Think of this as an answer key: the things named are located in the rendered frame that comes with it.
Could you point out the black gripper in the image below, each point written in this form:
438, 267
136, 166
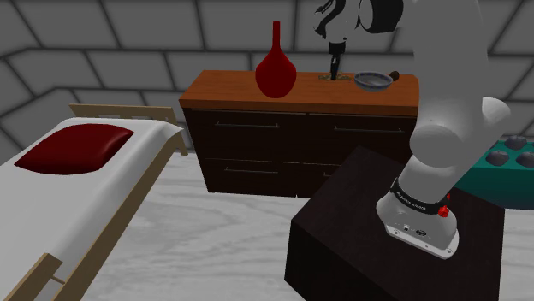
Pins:
336, 50

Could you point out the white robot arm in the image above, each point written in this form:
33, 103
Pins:
448, 83

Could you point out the olive flat patterned object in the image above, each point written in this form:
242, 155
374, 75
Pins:
345, 78

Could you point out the blue-grey patterned bowl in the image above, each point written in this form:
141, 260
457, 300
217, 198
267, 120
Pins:
372, 81

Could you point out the small brown round object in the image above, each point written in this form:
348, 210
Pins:
394, 76

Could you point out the red long-necked vase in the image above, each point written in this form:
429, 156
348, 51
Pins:
275, 75

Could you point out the brown chest of drawers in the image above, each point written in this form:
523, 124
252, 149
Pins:
250, 144

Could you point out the dark robot stand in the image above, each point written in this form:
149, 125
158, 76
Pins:
354, 233

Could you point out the dark red pillow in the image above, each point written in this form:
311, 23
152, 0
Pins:
75, 148

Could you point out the white bed with wooden frame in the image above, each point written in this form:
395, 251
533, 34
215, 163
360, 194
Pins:
54, 208

